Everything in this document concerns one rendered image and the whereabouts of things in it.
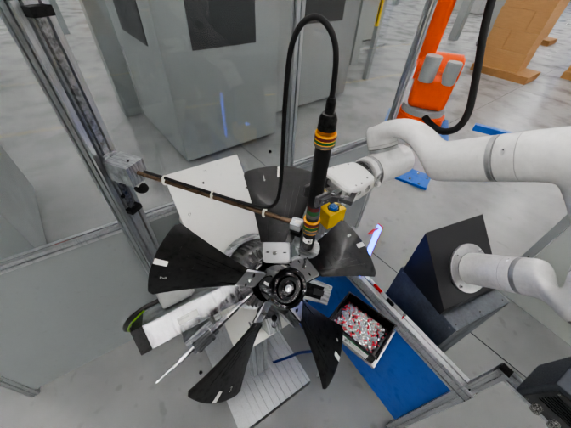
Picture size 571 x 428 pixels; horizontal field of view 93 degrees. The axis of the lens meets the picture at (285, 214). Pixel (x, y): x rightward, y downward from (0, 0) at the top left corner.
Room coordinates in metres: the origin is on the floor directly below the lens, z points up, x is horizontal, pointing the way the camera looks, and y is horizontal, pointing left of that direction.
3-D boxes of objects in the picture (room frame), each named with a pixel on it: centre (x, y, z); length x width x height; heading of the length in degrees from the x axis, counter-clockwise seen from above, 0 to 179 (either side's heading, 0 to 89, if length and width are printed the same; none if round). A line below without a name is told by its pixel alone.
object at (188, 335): (0.34, 0.25, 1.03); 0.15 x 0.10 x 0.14; 36
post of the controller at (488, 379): (0.27, -0.67, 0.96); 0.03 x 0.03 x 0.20; 36
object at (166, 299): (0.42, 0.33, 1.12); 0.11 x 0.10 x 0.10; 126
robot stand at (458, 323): (0.63, -0.72, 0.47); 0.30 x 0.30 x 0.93; 26
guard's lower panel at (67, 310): (1.08, 0.35, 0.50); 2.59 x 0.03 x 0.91; 126
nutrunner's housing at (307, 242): (0.49, -0.07, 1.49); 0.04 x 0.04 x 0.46
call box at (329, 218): (0.94, -0.19, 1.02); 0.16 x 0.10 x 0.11; 36
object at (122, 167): (0.70, 0.52, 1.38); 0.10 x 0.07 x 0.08; 71
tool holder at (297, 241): (0.49, -0.06, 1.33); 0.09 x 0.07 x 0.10; 71
